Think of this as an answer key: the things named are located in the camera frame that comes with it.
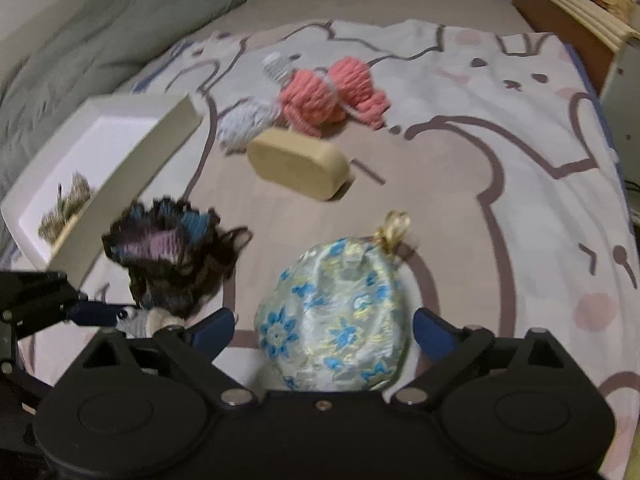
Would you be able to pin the cartoon cat print blanket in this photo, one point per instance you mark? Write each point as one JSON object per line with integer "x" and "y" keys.
{"x": 520, "y": 236}

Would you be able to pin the wooden bed headboard shelf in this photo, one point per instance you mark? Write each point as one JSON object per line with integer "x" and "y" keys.
{"x": 596, "y": 35}

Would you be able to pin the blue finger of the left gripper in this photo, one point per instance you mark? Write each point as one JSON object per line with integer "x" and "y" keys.
{"x": 96, "y": 313}

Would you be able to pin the white grey yarn ball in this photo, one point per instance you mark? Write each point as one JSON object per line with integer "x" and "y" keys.
{"x": 241, "y": 123}

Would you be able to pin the floral brocade drawstring pouch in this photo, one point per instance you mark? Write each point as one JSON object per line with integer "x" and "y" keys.
{"x": 337, "y": 319}

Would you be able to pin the oval wooden box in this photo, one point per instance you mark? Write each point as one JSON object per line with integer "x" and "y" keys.
{"x": 309, "y": 166}

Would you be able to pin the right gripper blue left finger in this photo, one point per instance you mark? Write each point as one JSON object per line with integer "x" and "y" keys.
{"x": 212, "y": 334}

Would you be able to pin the white shallow cardboard box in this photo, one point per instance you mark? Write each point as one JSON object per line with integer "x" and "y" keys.
{"x": 119, "y": 144}

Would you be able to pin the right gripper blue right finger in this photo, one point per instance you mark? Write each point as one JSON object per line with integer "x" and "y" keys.
{"x": 436, "y": 337}

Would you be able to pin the grey quilted duvet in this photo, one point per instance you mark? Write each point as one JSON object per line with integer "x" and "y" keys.
{"x": 104, "y": 44}

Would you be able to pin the dark purple blue crochet piece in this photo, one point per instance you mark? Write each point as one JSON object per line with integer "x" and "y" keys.
{"x": 176, "y": 256}

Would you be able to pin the white side cabinet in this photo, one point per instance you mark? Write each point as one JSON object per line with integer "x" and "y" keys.
{"x": 620, "y": 100}

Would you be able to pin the pink crochet octopus toy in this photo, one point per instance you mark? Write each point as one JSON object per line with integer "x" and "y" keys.
{"x": 308, "y": 100}

